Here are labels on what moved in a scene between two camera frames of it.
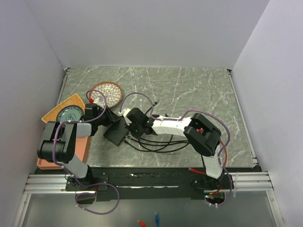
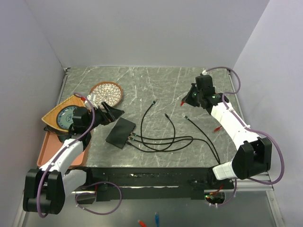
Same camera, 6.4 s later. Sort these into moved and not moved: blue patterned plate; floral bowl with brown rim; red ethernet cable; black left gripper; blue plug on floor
Moved: red ethernet cable
Not moved: black left gripper; floral bowl with brown rim; blue patterned plate; blue plug on floor
